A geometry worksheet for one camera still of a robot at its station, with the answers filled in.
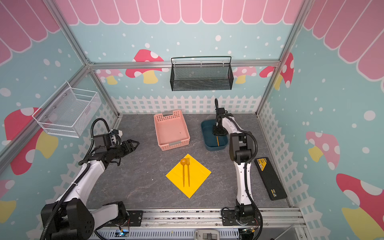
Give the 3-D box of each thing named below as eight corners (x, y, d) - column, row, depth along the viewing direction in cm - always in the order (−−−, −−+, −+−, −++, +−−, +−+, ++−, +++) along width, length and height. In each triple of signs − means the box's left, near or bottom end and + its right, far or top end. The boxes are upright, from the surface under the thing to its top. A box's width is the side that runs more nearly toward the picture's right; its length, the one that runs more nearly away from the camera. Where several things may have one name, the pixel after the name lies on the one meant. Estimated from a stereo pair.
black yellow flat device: (269, 200, 82) (272, 199, 79) (252, 160, 97) (253, 158, 95) (285, 198, 83) (287, 196, 80) (265, 158, 98) (267, 156, 96)
